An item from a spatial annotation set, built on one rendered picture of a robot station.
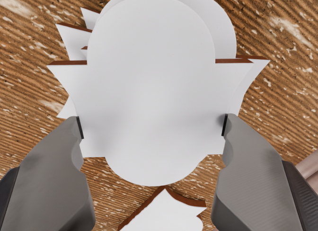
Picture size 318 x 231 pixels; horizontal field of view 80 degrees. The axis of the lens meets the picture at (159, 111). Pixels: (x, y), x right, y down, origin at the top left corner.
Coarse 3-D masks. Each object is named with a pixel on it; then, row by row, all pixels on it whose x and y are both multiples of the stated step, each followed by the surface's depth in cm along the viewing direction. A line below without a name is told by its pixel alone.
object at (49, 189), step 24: (72, 120) 11; (48, 144) 9; (72, 144) 9; (24, 168) 8; (48, 168) 8; (72, 168) 8; (24, 192) 7; (48, 192) 7; (72, 192) 7; (24, 216) 6; (48, 216) 6; (72, 216) 6
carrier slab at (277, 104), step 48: (0, 0) 14; (48, 0) 14; (96, 0) 14; (240, 0) 14; (288, 0) 14; (0, 48) 16; (48, 48) 16; (240, 48) 16; (288, 48) 16; (0, 96) 18; (48, 96) 18; (288, 96) 18; (0, 144) 20; (288, 144) 22; (96, 192) 25; (144, 192) 25; (192, 192) 25
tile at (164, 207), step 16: (160, 192) 24; (144, 208) 25; (160, 208) 25; (176, 208) 25; (192, 208) 25; (128, 224) 27; (144, 224) 27; (160, 224) 27; (176, 224) 27; (192, 224) 27
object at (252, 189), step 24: (240, 120) 11; (240, 144) 9; (264, 144) 9; (240, 168) 8; (264, 168) 8; (216, 192) 7; (240, 192) 7; (264, 192) 7; (288, 192) 7; (216, 216) 7; (240, 216) 6; (264, 216) 6; (288, 216) 6
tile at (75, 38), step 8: (112, 0) 11; (120, 0) 11; (104, 8) 11; (56, 24) 12; (64, 24) 12; (64, 32) 12; (72, 32) 12; (80, 32) 12; (88, 32) 12; (64, 40) 12; (72, 40) 12; (80, 40) 12; (88, 40) 12; (72, 48) 12; (80, 48) 12; (72, 56) 13; (80, 56) 13; (72, 104) 14; (64, 112) 15; (72, 112) 15
